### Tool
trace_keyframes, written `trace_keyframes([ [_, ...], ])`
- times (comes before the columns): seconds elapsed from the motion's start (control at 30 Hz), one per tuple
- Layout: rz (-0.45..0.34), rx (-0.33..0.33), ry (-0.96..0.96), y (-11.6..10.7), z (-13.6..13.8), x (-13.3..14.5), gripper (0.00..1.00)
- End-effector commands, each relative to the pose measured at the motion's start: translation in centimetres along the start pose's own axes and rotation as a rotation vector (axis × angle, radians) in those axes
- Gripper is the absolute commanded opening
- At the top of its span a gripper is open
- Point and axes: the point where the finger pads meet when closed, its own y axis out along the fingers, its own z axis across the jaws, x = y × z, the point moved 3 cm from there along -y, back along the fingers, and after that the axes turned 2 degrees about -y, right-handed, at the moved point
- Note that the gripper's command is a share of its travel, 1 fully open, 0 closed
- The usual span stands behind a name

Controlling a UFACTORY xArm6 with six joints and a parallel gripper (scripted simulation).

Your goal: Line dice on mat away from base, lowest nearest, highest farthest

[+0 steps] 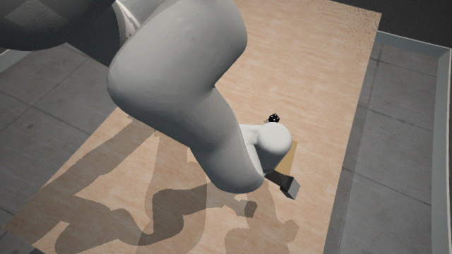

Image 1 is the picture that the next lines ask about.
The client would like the tan flat mat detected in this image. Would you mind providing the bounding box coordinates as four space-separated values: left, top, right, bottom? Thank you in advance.
274 140 297 175

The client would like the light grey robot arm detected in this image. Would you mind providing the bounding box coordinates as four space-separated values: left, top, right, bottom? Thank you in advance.
0 0 300 200

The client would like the black die with white pips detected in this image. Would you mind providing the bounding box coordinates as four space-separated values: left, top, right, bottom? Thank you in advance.
268 114 280 123

